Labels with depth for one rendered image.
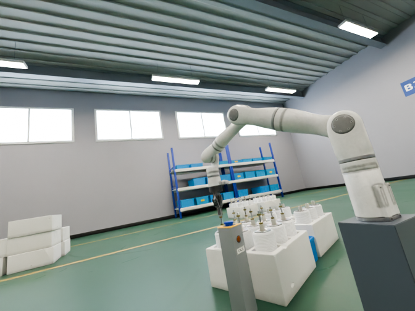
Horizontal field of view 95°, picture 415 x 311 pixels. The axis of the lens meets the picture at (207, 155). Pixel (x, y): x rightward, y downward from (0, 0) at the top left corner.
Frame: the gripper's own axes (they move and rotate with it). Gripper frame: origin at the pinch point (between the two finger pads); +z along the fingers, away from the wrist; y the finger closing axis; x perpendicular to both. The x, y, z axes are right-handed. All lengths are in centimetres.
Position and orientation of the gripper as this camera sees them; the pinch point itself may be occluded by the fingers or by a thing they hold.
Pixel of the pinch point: (220, 211)
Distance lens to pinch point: 108.2
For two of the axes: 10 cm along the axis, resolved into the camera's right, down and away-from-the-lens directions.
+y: -3.4, -1.4, -9.3
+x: 9.3, -2.3, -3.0
